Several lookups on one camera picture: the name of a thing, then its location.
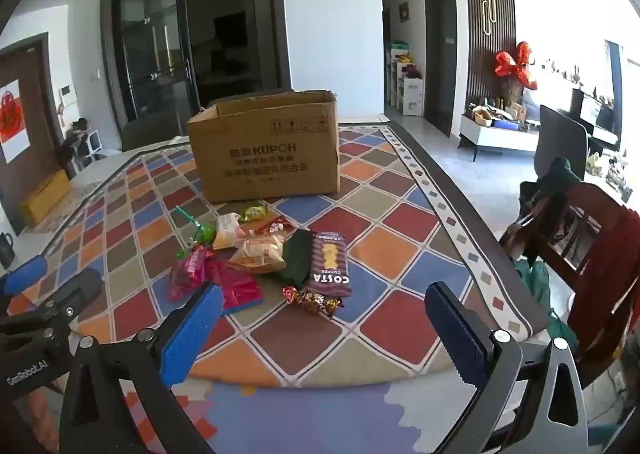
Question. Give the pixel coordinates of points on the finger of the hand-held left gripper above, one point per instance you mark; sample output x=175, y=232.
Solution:
x=75, y=290
x=22, y=275

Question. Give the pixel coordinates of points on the red cloth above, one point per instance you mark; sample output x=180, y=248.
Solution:
x=617, y=264

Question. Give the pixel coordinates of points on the black monitor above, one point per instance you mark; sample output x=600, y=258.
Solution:
x=595, y=113

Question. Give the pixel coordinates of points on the colourful diamond-pattern tablecloth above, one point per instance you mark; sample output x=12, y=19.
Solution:
x=385, y=244

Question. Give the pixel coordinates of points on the white and green bread packet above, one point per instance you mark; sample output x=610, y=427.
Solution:
x=227, y=231

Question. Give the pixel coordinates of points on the gold wall ornament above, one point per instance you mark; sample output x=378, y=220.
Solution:
x=489, y=6

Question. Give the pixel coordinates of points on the dark green snack packet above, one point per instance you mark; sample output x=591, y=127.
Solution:
x=296, y=259

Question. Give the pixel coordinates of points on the grey office chair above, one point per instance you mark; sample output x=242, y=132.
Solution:
x=560, y=138

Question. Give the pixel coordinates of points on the black mug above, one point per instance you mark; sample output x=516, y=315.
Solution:
x=5, y=251

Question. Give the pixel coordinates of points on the teal plastic bag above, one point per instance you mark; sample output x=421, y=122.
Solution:
x=537, y=284

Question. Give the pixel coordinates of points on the pink crinkled snack packet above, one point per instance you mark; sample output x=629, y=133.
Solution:
x=189, y=274

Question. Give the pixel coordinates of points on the orange clear bread packet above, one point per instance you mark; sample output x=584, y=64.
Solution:
x=257, y=255

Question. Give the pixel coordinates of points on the brown entrance door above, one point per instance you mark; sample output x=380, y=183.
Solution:
x=35, y=113

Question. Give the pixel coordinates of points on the brown cardboard box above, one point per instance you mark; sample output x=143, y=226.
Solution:
x=260, y=158

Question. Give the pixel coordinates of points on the red and white door poster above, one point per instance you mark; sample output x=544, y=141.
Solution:
x=12, y=118

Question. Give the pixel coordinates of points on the dark green garment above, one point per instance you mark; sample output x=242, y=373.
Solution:
x=555, y=178

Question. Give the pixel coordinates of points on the small red snack packet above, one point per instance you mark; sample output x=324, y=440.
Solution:
x=274, y=226

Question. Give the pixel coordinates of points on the brown wooden chair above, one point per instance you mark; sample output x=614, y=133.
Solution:
x=570, y=244

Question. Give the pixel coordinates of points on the green candy with stick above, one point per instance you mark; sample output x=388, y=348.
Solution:
x=204, y=234

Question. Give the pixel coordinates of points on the small green snack packet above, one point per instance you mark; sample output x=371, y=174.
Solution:
x=253, y=212

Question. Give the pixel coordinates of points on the yellow box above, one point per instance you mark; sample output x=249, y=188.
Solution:
x=45, y=199

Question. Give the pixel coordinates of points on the gold and red candy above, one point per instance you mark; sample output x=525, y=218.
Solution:
x=324, y=306
x=296, y=295

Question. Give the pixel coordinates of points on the small white cart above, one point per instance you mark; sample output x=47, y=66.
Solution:
x=87, y=146

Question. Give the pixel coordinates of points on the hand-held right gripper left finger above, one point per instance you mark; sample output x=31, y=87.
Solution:
x=192, y=331

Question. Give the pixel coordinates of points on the dark interior door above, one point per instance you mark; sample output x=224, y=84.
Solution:
x=441, y=53

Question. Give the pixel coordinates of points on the white low cabinet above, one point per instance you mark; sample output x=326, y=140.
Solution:
x=495, y=138

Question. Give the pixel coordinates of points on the purple striped biscuit packet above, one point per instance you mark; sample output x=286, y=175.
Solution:
x=327, y=264

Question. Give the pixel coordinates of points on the red bow balloon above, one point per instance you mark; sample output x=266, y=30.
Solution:
x=515, y=63

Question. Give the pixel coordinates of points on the white shelf unit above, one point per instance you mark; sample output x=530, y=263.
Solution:
x=411, y=88

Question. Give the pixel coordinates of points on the dark glass sliding door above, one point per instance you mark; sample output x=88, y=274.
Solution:
x=150, y=43

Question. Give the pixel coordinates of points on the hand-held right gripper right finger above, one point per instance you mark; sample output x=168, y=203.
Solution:
x=455, y=334

